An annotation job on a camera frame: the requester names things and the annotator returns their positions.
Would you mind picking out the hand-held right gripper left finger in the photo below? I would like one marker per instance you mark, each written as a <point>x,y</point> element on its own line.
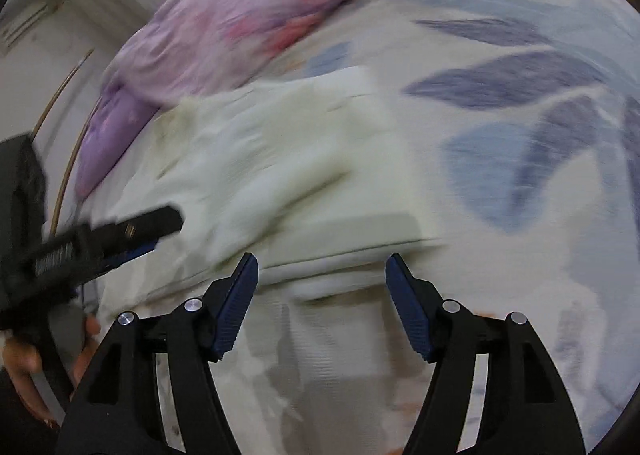
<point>234,311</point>

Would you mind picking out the person's left hand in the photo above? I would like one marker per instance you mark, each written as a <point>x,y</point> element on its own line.
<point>20,365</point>

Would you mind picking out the leaf print bed sheet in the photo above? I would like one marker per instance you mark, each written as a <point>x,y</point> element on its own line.
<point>510,170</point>

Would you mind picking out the purple floral quilt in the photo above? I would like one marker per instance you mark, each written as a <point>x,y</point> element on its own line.
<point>240,10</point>

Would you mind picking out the curved wooden rod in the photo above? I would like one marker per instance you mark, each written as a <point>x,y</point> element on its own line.
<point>70,165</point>
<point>60,90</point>

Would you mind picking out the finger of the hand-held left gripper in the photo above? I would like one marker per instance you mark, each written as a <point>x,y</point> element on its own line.
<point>135,230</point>

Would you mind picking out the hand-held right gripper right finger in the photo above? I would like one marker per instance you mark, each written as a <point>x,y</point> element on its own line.
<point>407,311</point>

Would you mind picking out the cream white garment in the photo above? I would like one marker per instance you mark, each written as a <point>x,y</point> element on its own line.
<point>275,160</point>

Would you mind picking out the white wall air conditioner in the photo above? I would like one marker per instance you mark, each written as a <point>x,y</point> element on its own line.
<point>25,25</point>

